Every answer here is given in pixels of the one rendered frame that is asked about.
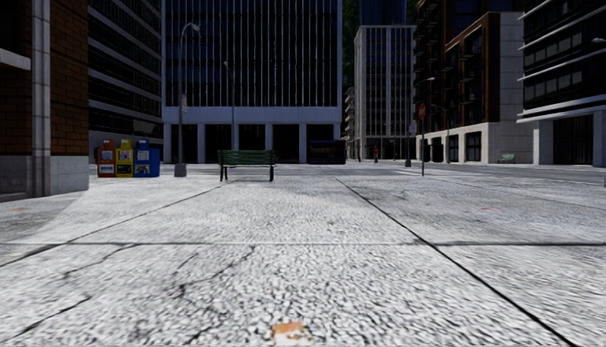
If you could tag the green bench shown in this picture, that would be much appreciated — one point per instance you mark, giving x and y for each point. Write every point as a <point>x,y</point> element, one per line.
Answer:
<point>506,158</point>
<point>246,158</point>

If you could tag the dark building with white bands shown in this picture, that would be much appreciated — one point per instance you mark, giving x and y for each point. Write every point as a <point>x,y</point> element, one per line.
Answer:
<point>563,63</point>

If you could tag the orange newspaper box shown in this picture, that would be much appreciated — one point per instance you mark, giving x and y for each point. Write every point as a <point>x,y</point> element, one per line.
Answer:
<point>106,158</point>

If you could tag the person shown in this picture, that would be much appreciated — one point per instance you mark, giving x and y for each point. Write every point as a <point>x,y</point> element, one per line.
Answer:
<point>376,154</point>

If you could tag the pale grid office building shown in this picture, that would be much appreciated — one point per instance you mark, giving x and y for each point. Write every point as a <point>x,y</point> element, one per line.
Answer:
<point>383,86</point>

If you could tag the dark banded office building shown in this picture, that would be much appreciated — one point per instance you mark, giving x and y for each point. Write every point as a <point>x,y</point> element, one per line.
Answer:
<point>124,53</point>

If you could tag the red brick building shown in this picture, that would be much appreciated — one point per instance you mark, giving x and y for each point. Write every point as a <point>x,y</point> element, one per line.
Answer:
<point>66,63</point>

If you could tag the sign on a post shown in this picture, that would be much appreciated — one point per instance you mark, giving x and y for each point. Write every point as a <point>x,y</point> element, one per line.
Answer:
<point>422,124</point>

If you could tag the glass tower with pale base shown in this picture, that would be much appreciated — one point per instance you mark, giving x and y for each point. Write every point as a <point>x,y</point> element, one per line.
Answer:
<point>255,39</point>

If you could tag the brown and pale building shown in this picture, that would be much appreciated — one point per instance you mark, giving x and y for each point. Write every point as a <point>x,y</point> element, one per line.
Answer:
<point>473,63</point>

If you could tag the blue newspaper box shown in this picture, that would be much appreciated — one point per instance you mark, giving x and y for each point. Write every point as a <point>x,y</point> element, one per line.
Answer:
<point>145,160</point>

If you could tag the yellow newspaper box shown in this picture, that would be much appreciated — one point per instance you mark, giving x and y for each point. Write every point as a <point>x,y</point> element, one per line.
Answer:
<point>124,158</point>

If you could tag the black bus shelter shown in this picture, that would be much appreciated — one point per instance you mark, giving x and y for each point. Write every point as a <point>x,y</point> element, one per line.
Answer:
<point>326,152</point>

